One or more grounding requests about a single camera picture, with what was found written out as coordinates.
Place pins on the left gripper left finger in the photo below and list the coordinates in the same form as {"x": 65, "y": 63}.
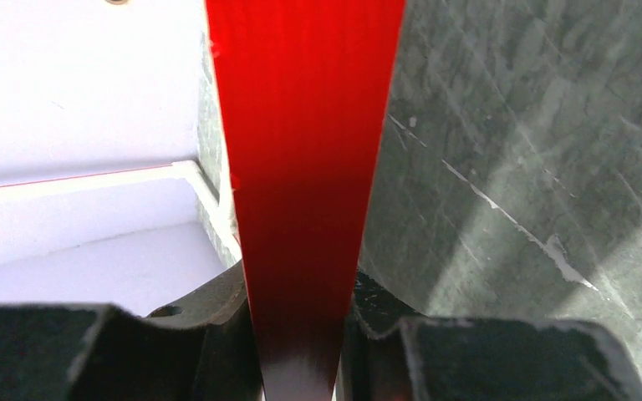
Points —
{"x": 199, "y": 347}

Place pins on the orange wooden picture frame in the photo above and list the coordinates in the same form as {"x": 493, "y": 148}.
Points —
{"x": 303, "y": 89}

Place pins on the white PVC pipe stand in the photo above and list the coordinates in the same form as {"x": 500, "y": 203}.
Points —
{"x": 218, "y": 209}

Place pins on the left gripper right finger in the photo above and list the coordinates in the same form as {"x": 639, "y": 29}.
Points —
{"x": 392, "y": 352}

